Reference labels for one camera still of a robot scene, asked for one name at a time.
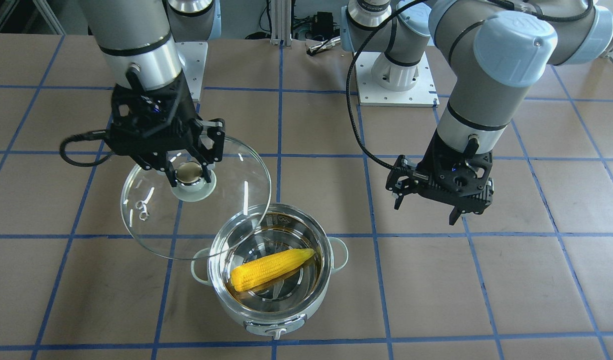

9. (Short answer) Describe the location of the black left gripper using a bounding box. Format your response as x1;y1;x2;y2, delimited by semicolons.
416;133;494;226

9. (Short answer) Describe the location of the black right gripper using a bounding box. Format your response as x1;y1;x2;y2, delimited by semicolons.
105;70;225;188

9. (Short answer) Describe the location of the glass pot lid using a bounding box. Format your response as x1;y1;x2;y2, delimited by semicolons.
120;136;272;261

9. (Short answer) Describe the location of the yellow corn cob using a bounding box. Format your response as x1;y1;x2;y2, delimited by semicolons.
230;248;316;292

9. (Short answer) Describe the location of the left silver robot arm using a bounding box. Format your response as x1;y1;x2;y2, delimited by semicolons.
340;0;613;224

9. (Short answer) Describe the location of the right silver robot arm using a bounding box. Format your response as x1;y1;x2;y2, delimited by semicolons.
79;0;225;187

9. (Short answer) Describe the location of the pale green cooking pot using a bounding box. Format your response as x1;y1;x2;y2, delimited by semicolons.
190;203;349;340

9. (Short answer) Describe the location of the black docking box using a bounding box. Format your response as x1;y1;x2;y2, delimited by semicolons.
309;11;334;39

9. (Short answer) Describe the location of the silver connector plug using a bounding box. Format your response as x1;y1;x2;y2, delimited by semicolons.
306;36;341;56

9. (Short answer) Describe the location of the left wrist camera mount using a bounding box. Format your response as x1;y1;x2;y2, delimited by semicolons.
385;154;430;210

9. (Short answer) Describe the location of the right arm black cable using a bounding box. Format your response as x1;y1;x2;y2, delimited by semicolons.
59;130;115;168

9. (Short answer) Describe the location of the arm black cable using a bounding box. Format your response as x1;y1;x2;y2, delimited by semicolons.
59;130;115;168
345;0;595;173

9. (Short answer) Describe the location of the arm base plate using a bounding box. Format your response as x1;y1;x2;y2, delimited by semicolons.
175;41;209;104
356;52;440;107

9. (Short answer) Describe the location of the aluminium frame post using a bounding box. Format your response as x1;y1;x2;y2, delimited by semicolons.
270;0;293;47

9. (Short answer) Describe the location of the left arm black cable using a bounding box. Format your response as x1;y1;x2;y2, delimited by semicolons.
345;0;595;173

